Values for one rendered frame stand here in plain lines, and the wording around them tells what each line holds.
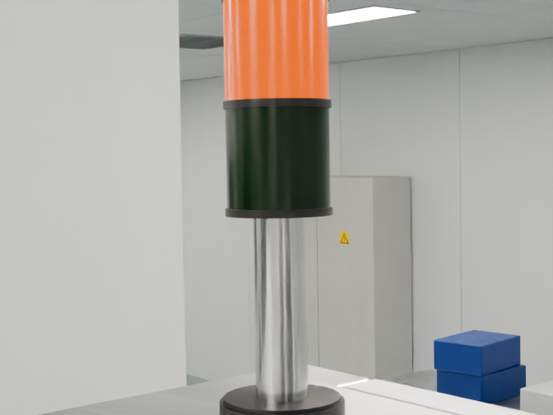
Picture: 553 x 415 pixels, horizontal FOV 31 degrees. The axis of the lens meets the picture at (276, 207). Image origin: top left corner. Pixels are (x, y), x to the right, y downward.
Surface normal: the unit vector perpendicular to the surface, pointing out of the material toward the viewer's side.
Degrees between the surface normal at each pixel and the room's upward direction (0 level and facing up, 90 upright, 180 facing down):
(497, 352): 90
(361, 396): 0
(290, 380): 90
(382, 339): 90
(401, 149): 90
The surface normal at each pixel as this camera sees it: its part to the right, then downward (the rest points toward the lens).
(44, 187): 0.65, 0.03
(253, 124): -0.46, 0.05
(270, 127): -0.16, 0.05
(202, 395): -0.02, -1.00
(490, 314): -0.77, 0.04
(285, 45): 0.15, 0.05
